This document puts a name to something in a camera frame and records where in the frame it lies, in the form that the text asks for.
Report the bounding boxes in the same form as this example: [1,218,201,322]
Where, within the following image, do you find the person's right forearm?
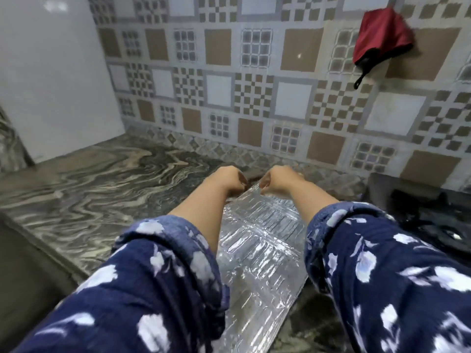
[280,180,471,353]

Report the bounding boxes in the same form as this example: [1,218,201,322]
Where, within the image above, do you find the person's left hand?
[211,166,249,197]

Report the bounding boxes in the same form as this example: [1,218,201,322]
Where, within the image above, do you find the person's right hand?
[259,165,305,195]

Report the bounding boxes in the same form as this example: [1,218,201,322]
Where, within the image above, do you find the black gas stove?
[362,172,471,254]

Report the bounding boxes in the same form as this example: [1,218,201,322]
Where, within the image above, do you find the silver foil sheet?
[214,182,310,353]

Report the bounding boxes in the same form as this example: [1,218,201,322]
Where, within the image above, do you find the person's left forearm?
[13,177,230,353]

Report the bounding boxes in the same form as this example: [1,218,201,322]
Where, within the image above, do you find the white board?
[0,0,126,164]

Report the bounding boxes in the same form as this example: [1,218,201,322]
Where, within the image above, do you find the red and black cloth bag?
[353,6,414,90]

